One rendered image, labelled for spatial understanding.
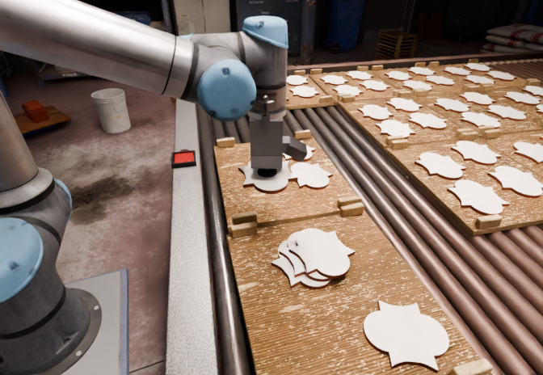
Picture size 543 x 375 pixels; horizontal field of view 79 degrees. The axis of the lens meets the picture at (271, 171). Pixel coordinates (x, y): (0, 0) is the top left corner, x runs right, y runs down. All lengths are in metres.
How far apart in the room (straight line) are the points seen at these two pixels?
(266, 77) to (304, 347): 0.45
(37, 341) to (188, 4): 5.00
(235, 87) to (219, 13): 5.07
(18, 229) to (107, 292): 0.24
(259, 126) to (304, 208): 0.31
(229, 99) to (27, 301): 0.43
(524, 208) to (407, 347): 0.55
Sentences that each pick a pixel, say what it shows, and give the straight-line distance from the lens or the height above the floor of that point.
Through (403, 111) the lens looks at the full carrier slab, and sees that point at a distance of 1.48.
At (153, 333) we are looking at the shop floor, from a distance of 1.80.
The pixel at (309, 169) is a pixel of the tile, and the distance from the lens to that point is 0.98.
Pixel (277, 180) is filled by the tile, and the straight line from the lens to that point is 0.69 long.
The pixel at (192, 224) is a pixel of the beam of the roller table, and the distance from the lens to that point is 0.85.
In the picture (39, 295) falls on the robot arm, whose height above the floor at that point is 1.03.
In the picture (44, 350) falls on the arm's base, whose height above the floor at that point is 0.93.
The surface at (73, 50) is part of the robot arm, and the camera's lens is 0.43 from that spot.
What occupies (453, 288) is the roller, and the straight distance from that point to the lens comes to 0.79.
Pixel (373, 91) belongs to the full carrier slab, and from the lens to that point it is 1.67.
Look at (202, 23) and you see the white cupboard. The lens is 5.45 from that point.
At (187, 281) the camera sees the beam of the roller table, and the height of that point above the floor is 0.92.
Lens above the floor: 1.47
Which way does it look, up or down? 33 degrees down
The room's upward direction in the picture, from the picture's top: straight up
